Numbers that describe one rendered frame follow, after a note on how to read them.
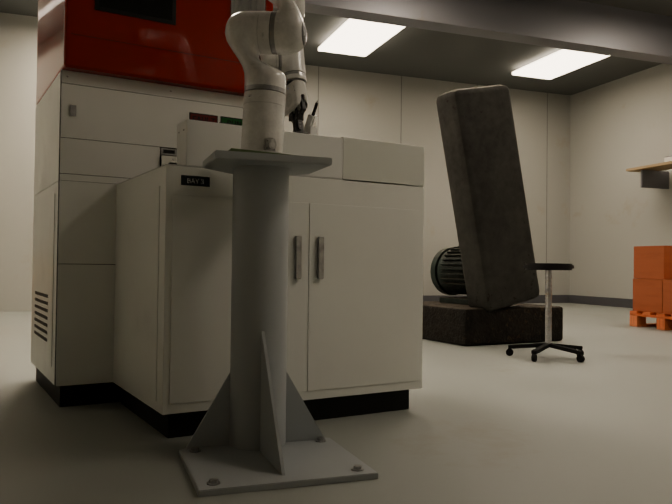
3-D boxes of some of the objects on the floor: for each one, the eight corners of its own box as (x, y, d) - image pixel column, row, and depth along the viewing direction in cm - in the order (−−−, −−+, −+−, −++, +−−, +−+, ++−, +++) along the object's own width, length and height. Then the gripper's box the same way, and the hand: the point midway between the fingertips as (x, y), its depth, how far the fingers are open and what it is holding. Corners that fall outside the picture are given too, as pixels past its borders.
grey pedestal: (378, 479, 169) (381, 147, 170) (198, 497, 154) (204, 134, 155) (314, 431, 217) (317, 172, 218) (172, 441, 202) (177, 164, 203)
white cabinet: (111, 404, 254) (115, 184, 255) (334, 384, 303) (336, 200, 305) (162, 444, 199) (166, 164, 200) (424, 411, 248) (426, 186, 249)
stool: (609, 362, 384) (609, 264, 385) (541, 364, 371) (541, 263, 372) (559, 351, 428) (560, 263, 429) (497, 353, 415) (498, 263, 416)
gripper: (314, 74, 228) (319, 125, 225) (294, 92, 241) (298, 141, 237) (294, 70, 224) (299, 123, 221) (275, 89, 237) (279, 139, 233)
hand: (298, 127), depth 229 cm, fingers closed
